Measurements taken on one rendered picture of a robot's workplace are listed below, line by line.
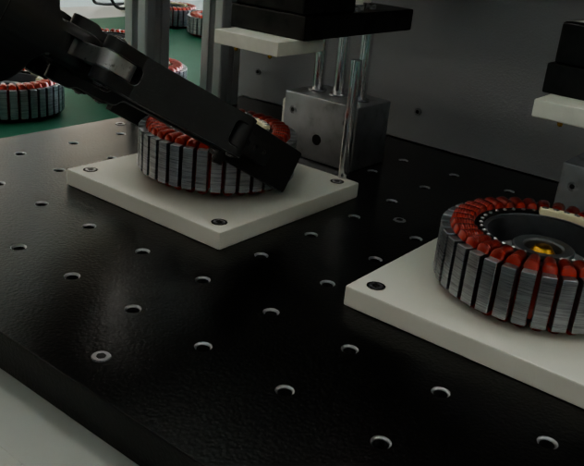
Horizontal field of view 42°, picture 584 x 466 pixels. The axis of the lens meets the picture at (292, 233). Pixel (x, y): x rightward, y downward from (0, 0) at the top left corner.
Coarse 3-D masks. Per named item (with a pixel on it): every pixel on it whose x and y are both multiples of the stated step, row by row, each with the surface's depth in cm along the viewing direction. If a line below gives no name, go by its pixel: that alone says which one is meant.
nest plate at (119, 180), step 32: (128, 160) 57; (96, 192) 53; (128, 192) 51; (160, 192) 52; (192, 192) 52; (256, 192) 53; (288, 192) 54; (320, 192) 54; (352, 192) 57; (160, 224) 50; (192, 224) 48; (224, 224) 47; (256, 224) 49
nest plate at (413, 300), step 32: (416, 256) 45; (352, 288) 41; (384, 288) 41; (416, 288) 41; (384, 320) 40; (416, 320) 39; (448, 320) 38; (480, 320) 39; (480, 352) 37; (512, 352) 36; (544, 352) 36; (576, 352) 37; (544, 384) 35; (576, 384) 34
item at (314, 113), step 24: (288, 96) 65; (312, 96) 64; (336, 96) 64; (288, 120) 66; (312, 120) 64; (336, 120) 63; (360, 120) 62; (384, 120) 65; (312, 144) 65; (336, 144) 63; (360, 144) 63; (360, 168) 64
